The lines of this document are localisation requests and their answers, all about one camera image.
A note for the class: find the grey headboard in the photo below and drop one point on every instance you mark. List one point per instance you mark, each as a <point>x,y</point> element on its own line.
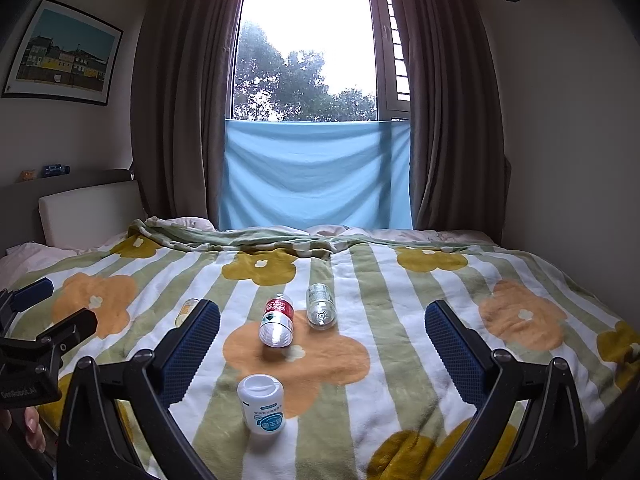
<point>20,190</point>

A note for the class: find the cream headboard cushion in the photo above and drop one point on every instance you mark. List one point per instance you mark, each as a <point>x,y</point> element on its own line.
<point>90,212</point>

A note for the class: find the clear plastic bottle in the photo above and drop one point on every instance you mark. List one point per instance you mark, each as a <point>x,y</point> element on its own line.
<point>320,307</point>

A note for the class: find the framed picture of houses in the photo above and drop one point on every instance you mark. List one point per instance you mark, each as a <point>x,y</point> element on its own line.
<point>65,52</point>

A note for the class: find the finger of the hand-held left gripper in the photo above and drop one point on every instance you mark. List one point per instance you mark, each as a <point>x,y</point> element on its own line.
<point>32,291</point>
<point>70,327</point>

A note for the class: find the white plastic jar blue label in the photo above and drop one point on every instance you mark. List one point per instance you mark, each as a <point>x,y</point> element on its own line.
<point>262,405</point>

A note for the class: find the brown curtain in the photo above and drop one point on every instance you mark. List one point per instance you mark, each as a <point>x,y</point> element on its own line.
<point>185,110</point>
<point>450,110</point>

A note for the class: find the floral striped blanket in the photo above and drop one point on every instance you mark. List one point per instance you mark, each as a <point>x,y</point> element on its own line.
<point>400,310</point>

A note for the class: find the small orange figurine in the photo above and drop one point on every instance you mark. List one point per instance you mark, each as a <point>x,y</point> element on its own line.
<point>27,175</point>

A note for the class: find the person's left hand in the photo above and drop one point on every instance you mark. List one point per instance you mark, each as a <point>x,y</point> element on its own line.
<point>34,425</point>

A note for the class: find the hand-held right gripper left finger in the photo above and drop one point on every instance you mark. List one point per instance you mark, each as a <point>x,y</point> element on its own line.
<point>192,352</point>

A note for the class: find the window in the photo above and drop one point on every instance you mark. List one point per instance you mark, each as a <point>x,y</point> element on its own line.
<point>310,35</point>

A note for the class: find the small yellowish bottle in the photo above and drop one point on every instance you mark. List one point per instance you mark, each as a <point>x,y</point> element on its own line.
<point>186,312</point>

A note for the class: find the light blue cloth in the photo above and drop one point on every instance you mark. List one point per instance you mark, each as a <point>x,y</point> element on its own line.
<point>315,175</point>

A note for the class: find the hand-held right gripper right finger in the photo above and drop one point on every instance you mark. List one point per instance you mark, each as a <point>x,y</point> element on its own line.
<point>455,355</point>

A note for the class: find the clear water bottle red label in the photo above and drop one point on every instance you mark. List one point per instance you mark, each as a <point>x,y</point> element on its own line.
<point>276,322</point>

